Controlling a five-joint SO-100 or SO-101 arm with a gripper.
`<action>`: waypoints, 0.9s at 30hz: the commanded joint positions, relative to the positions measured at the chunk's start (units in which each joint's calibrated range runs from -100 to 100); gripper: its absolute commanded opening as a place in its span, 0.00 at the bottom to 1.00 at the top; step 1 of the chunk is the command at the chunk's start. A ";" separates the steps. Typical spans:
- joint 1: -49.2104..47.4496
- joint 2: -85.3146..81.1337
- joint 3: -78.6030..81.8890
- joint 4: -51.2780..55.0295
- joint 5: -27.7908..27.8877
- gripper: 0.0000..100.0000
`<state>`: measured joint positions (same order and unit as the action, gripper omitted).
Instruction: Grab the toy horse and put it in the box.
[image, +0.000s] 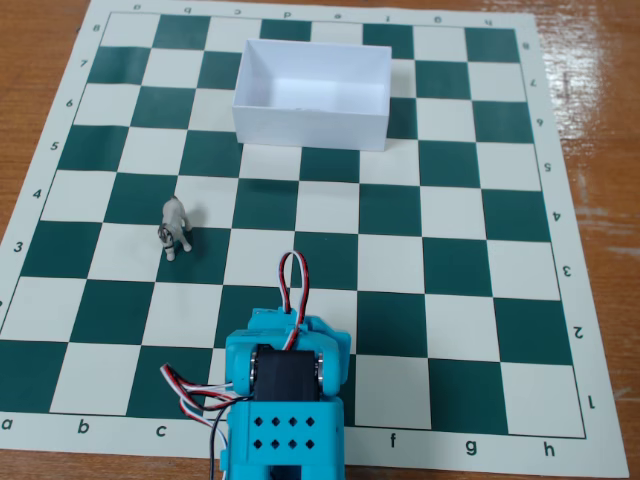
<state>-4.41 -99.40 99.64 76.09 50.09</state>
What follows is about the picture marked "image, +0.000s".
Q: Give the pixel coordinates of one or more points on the small white toy horse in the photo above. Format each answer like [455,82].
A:
[174,220]

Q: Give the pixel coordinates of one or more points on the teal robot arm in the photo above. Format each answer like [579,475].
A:
[280,430]

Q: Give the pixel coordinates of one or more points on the white open cardboard box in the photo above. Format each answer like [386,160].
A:
[310,122]

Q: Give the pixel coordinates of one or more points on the green and white chessboard mat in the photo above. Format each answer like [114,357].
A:
[450,225]

